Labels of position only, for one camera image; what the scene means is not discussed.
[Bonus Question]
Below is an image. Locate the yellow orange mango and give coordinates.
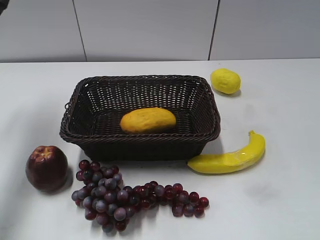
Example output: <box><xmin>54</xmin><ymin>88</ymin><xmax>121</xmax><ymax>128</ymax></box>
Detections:
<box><xmin>119</xmin><ymin>107</ymin><xmax>177</xmax><ymax>134</ymax></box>

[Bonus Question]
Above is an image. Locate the dark brown wicker basket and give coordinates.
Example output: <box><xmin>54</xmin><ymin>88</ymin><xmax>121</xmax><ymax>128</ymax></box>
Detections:
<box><xmin>59</xmin><ymin>75</ymin><xmax>221</xmax><ymax>162</ymax></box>

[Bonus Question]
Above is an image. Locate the yellow lemon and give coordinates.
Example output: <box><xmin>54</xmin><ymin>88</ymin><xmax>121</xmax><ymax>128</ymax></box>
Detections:
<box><xmin>210</xmin><ymin>68</ymin><xmax>241</xmax><ymax>95</ymax></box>

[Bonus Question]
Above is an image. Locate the purple red grape bunch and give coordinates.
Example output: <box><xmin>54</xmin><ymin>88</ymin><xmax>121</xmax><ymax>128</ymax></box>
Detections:
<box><xmin>71</xmin><ymin>159</ymin><xmax>210</xmax><ymax>233</ymax></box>

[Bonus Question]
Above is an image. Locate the yellow banana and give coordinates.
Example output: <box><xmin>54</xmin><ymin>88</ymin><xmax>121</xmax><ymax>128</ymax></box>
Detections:
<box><xmin>187</xmin><ymin>130</ymin><xmax>266</xmax><ymax>174</ymax></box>

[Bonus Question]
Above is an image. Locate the dark red apple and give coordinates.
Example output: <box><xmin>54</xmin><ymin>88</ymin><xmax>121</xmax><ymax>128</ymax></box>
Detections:
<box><xmin>25</xmin><ymin>145</ymin><xmax>68</xmax><ymax>193</ymax></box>

